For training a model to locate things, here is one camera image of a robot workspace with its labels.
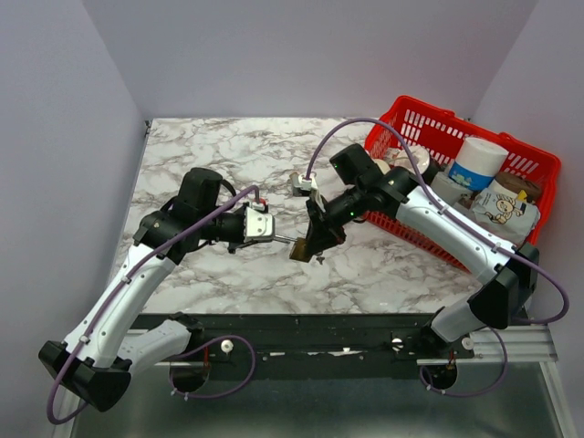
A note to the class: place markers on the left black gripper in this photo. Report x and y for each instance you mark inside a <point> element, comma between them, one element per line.
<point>239,245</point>

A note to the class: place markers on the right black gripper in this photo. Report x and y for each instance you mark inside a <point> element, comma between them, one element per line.
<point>323,231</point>

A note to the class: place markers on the large brass padlock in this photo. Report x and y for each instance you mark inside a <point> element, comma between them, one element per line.
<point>298,250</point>

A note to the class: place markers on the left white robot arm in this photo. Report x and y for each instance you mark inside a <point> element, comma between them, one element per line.
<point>96,361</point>

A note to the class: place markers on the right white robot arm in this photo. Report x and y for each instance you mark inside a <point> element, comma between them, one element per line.
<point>506,273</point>

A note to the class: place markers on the grey paper cup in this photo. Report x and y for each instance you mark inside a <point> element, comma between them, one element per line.
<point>447,189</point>

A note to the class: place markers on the white toilet paper roll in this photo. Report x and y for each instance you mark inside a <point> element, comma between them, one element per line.
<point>477,163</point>

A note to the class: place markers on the white printed bag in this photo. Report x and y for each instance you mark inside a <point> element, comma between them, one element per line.
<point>504,216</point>

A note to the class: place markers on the brown round container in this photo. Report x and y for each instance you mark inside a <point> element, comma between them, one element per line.
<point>517,185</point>

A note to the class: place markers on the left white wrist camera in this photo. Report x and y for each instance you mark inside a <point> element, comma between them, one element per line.
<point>259,224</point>

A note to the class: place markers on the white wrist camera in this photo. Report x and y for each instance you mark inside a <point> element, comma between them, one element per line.
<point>307,187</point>
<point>259,224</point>

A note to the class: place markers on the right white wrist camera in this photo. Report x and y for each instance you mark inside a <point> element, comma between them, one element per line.
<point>307,187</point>

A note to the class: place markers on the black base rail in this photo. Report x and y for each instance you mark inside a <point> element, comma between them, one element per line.
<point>329,347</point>

